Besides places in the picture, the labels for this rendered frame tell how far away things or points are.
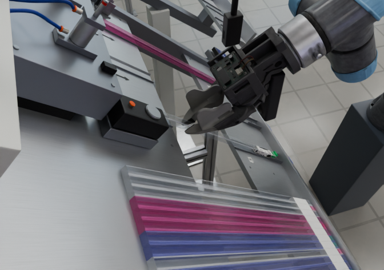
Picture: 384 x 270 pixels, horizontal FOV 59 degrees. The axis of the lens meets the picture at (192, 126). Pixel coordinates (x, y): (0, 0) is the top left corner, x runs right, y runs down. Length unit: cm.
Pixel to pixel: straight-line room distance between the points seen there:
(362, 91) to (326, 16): 167
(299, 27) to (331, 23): 4
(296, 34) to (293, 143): 131
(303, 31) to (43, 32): 35
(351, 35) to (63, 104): 41
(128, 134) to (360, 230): 137
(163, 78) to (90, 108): 89
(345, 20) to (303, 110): 144
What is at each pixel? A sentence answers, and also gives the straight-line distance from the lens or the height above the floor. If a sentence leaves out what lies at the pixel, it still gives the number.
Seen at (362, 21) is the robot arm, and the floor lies 113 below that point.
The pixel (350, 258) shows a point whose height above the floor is 73.
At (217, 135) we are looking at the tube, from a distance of 64.
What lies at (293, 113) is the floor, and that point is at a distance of 194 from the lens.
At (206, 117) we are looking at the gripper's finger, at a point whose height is 100.
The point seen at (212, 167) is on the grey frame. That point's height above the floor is 19.
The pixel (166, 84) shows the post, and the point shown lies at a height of 49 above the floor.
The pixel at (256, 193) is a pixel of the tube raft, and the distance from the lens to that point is 62.
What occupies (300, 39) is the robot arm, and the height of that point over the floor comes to 111.
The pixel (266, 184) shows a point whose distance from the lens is 71.
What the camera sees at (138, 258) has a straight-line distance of 36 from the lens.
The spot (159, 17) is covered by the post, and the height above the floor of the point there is 79.
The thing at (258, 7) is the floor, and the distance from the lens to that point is 266.
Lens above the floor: 143
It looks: 52 degrees down
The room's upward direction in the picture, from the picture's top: straight up
